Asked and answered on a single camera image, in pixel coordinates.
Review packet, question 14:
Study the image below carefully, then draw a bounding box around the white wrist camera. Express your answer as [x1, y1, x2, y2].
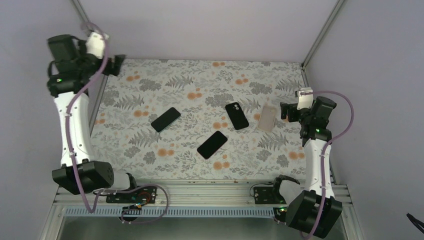
[295, 87, 314, 110]
[85, 31, 105, 60]

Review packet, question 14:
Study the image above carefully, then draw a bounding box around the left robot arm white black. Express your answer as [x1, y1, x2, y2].
[47, 31, 140, 203]

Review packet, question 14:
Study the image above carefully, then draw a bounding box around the phone with beige case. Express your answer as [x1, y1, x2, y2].
[197, 131, 228, 159]

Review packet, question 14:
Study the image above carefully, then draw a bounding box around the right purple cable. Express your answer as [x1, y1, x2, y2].
[274, 90, 355, 240]

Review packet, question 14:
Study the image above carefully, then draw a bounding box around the white slotted cable duct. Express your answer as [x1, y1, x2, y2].
[63, 206, 275, 219]

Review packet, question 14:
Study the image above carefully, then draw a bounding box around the aluminium mounting rail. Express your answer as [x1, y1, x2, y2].
[53, 179, 353, 207]

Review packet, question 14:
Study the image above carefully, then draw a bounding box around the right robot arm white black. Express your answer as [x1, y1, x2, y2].
[270, 96, 342, 239]

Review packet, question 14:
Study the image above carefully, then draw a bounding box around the black phone case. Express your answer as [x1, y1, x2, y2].
[224, 102, 249, 130]

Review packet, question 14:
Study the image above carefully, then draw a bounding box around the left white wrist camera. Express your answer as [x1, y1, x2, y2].
[85, 31, 105, 60]

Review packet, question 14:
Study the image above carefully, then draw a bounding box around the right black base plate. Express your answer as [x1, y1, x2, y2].
[249, 185, 286, 205]

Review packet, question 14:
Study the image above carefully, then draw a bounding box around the floral patterned table mat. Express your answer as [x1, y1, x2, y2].
[91, 59, 306, 180]

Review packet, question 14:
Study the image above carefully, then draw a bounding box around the black object at edge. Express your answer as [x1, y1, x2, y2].
[406, 213, 424, 234]

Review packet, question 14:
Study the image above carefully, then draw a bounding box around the purple cable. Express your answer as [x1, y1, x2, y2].
[274, 90, 355, 240]
[64, 21, 170, 226]

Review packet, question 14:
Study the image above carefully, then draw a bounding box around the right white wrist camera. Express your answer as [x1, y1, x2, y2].
[295, 87, 314, 110]

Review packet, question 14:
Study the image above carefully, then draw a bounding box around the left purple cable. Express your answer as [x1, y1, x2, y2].
[64, 21, 170, 226]

